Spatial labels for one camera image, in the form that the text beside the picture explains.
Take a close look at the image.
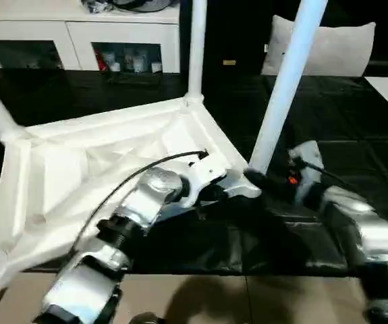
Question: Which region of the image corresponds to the white plastic table top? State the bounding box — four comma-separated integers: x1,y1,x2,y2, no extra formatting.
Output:
0,96,264,291

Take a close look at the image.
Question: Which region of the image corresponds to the black work mat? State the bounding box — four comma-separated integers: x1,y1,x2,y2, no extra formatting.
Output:
0,67,388,276

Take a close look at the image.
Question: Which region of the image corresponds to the black robot foot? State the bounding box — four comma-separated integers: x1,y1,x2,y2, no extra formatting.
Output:
131,312,166,324

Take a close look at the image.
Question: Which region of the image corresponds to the grey cushion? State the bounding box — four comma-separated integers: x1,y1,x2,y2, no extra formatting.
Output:
261,15,377,77

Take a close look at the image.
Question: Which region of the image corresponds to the black cabinet with gold label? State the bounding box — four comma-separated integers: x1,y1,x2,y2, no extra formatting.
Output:
179,0,275,77

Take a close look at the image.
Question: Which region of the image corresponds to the grey round helmet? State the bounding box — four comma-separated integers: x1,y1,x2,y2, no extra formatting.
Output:
111,0,177,13

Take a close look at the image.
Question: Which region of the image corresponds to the dark clutter pile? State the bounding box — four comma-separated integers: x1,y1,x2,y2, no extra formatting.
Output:
82,0,112,14

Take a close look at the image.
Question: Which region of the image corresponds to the white glass-door cabinet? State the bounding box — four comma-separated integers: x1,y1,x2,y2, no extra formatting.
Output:
0,0,181,74

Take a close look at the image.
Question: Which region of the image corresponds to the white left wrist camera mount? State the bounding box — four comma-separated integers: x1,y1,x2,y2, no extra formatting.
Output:
179,151,230,209

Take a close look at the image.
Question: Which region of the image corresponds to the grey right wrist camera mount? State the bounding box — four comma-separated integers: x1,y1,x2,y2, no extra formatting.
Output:
287,140,325,203

